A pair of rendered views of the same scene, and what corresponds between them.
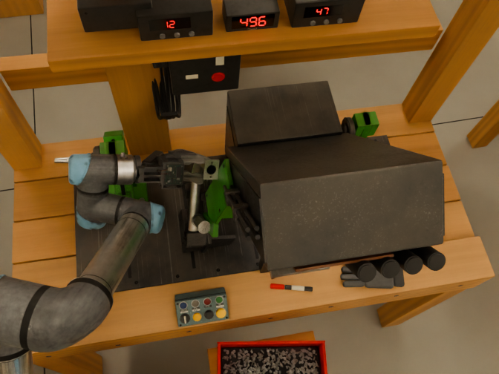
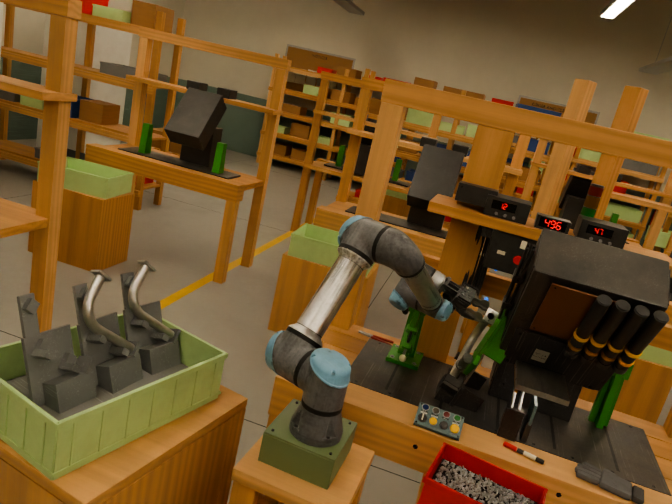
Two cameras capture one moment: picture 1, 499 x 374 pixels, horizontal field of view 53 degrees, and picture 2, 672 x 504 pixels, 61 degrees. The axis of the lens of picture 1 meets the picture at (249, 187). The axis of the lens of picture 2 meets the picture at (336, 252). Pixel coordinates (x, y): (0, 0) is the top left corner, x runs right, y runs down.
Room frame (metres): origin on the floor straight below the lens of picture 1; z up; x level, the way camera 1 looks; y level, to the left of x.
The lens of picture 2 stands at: (-1.35, -0.41, 1.87)
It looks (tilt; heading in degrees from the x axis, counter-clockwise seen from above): 16 degrees down; 32
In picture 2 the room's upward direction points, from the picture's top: 13 degrees clockwise
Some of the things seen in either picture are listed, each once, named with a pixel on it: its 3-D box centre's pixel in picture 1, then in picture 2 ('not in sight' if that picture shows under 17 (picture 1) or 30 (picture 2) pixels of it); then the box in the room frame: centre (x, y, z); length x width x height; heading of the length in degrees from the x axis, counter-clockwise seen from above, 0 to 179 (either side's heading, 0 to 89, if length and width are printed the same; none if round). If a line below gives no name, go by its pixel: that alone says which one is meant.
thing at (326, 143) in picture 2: not in sight; (338, 125); (8.38, 6.25, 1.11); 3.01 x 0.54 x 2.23; 110
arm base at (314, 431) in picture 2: not in sight; (319, 415); (-0.11, 0.29, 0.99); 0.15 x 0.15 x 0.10
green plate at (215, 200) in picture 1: (230, 194); (498, 338); (0.56, 0.05, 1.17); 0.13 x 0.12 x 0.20; 108
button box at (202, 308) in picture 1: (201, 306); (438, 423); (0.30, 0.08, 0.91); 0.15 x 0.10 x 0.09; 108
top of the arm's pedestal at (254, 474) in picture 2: not in sight; (307, 464); (-0.11, 0.29, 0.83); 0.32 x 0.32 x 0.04; 16
